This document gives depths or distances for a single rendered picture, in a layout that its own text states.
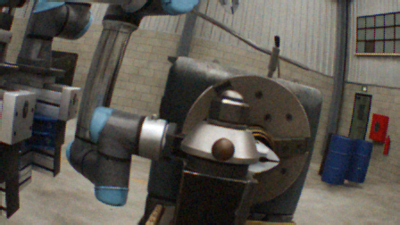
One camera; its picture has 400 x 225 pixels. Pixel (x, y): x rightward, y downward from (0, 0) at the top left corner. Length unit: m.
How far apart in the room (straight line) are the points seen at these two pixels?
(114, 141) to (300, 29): 11.70
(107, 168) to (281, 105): 0.45
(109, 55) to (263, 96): 0.37
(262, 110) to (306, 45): 11.42
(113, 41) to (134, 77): 10.14
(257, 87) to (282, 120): 0.10
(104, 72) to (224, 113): 0.51
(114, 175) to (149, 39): 10.33
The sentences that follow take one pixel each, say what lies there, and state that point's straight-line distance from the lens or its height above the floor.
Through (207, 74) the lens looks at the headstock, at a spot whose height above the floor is 1.22.
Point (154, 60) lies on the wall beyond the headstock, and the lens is 11.08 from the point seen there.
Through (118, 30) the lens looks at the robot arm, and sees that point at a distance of 0.91.
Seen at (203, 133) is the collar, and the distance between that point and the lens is 0.43.
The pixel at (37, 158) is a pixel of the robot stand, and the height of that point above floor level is 0.89.
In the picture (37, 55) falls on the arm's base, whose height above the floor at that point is 1.20.
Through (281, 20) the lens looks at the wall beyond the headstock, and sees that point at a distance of 12.15.
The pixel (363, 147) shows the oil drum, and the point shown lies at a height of 0.75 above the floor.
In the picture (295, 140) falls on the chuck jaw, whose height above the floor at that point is 1.11.
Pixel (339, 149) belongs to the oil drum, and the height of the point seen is 0.66.
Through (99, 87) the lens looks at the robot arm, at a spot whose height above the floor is 1.15.
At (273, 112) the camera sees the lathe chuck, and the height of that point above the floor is 1.16.
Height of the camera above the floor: 1.18
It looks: 3 degrees down
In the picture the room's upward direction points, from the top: 11 degrees clockwise
